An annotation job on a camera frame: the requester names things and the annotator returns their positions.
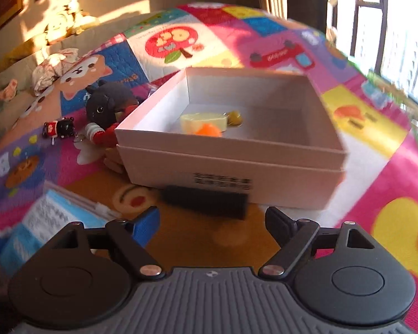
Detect cream plush toy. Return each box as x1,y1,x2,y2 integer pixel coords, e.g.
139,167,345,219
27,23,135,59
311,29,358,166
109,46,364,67
64,0,101,35
43,12,74,46

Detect black plush toy red clothes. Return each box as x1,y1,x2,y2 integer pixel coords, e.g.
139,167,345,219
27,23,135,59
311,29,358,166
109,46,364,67
77,79,151,175

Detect white cardboard box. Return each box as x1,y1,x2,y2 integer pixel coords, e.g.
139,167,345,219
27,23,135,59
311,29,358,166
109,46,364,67
115,67,349,211

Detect orange ball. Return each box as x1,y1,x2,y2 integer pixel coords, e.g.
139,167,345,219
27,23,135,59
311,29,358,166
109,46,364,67
194,123,223,137

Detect small black red keychain figure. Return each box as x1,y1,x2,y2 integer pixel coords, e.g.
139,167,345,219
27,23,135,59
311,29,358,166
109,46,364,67
42,116,76,147

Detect grey green sofa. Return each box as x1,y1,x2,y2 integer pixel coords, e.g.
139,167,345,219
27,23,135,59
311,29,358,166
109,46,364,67
0,12,154,112

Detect small olive yellow item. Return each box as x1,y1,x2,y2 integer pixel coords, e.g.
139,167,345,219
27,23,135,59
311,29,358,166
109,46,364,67
226,110,244,126

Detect dark window frame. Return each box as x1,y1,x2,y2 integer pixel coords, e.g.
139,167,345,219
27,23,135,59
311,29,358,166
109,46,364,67
348,0,391,73

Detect colourful cartoon play mat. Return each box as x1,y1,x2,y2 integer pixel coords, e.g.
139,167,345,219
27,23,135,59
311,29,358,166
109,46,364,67
0,3,418,334

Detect yellow cloth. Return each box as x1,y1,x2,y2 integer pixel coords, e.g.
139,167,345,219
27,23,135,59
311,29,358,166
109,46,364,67
3,36,51,64

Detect black rectangular block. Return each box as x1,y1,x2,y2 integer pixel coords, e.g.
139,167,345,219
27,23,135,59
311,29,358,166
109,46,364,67
162,185,249,220

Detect crumpled white patterned cloth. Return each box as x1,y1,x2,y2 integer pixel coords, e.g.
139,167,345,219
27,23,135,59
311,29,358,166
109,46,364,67
32,48,80,96

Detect small pink crumpled cloth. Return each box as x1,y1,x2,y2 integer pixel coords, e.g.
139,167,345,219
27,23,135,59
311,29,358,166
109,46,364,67
0,79,19,101

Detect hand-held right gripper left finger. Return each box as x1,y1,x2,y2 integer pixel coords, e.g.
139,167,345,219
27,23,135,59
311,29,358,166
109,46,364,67
41,206,163,282

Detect blue tissue packet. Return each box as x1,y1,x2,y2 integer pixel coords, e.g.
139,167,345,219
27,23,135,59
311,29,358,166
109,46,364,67
0,181,122,279

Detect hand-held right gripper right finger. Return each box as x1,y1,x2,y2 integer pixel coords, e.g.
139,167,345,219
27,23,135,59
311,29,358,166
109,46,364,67
258,206,381,281

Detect pale yellow round item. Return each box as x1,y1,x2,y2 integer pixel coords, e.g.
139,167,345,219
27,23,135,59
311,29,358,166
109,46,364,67
180,112,228,134

